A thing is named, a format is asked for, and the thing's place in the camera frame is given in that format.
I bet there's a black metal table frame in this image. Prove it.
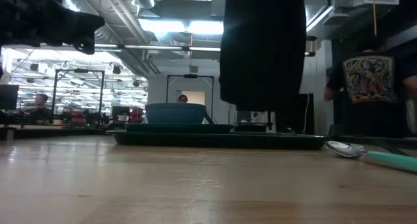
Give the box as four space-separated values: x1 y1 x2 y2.
0 125 417 150

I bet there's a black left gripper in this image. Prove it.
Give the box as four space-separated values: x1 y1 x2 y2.
0 0 106 55

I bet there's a fluorescent ceiling light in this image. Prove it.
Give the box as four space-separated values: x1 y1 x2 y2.
138 18 225 36

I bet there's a dark green plastic tray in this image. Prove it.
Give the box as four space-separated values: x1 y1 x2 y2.
107 130 328 150

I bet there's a black monitor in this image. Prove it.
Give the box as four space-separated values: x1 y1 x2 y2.
0 84 20 111
111 105 131 120

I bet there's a black frame stand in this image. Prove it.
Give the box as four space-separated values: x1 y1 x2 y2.
165 74 216 124
51 68 106 124

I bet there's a green round plate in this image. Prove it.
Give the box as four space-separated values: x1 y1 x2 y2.
124 122 235 134

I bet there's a spoon with teal handle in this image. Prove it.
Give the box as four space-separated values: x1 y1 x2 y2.
325 140 417 175

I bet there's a black cloth napkin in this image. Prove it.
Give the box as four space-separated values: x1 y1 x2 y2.
219 0 308 113

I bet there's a blue bowl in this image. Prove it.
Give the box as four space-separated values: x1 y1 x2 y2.
145 102 207 124

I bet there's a red chair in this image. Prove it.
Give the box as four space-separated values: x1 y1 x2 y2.
129 107 145 124

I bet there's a black panel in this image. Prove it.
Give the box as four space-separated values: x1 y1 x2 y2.
275 92 315 135

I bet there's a horizontal metal bar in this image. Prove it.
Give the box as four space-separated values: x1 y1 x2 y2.
94 43 317 57

